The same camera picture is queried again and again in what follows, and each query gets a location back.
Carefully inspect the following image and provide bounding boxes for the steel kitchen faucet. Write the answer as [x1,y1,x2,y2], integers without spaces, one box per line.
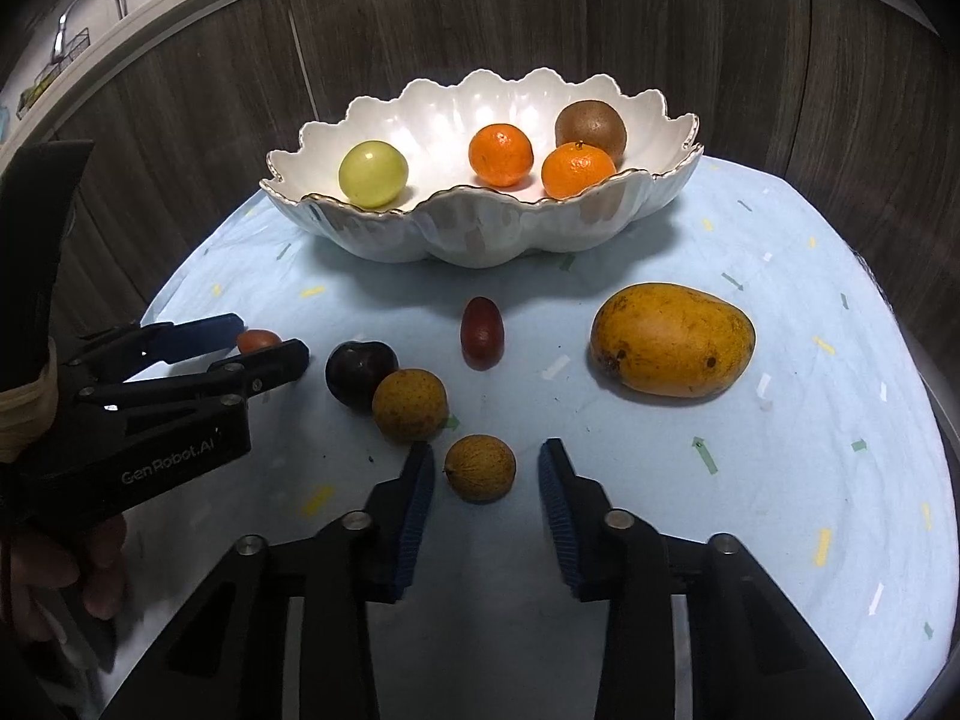
[51,0,128,65]

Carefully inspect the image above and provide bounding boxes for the dark wood base cabinet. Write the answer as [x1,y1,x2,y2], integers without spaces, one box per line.
[0,0,960,466]

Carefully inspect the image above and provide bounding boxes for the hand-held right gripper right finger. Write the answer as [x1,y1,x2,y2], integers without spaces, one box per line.
[536,437,875,720]

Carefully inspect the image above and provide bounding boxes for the brown longan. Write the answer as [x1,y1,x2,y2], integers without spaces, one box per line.
[372,368,449,443]
[443,434,518,502]

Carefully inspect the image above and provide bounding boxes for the small green apple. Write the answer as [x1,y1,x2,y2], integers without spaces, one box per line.
[338,139,410,209]

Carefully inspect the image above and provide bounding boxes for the black wire sink basket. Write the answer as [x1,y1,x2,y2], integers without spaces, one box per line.
[16,28,92,119]

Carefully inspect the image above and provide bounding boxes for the yellow mango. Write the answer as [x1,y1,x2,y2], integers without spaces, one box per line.
[589,283,756,398]

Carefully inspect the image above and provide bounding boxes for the person's left hand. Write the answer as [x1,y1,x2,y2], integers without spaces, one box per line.
[0,516,128,642]

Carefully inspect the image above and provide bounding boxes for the brown kiwi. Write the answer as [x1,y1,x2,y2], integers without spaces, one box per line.
[555,100,628,164]

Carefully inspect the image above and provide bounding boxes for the tangerine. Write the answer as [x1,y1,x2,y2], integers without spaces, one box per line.
[469,124,535,189]
[541,141,616,201]

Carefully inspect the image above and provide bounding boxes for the white kitchen countertop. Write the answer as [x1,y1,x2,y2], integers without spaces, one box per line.
[0,0,946,166]

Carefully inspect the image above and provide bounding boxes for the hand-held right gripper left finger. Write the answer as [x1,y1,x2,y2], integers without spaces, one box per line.
[101,441,437,720]

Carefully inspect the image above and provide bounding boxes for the white scalloped bowl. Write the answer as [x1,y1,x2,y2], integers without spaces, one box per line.
[259,67,706,271]

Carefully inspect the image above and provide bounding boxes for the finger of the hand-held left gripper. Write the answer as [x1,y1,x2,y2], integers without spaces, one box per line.
[75,339,311,410]
[75,313,245,376]

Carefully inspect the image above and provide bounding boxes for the dark purple plum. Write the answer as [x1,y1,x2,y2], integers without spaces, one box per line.
[325,340,400,413]

